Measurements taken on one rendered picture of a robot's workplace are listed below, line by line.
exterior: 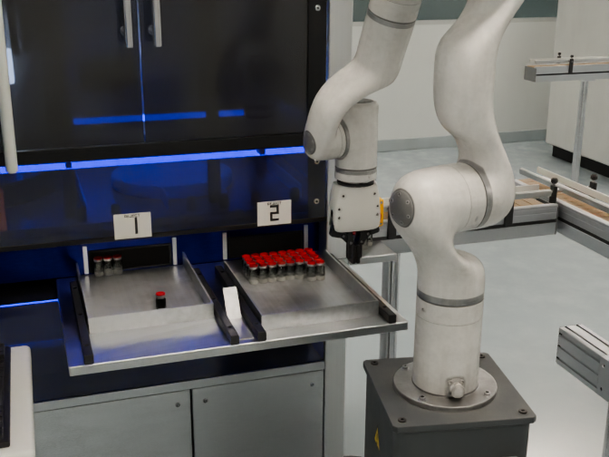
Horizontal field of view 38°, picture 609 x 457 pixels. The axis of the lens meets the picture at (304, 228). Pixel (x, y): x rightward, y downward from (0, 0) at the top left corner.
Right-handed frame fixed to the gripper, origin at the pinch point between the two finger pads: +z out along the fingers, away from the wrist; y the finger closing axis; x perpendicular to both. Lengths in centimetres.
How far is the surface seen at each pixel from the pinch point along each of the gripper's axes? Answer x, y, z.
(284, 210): -35.9, 4.2, 0.9
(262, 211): -35.9, 9.7, 0.7
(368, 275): -235, -101, 103
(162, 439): -36, 36, 58
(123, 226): -36, 43, 1
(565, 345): -42, -85, 52
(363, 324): 2.3, -1.7, 15.4
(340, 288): -17.3, -3.6, 15.1
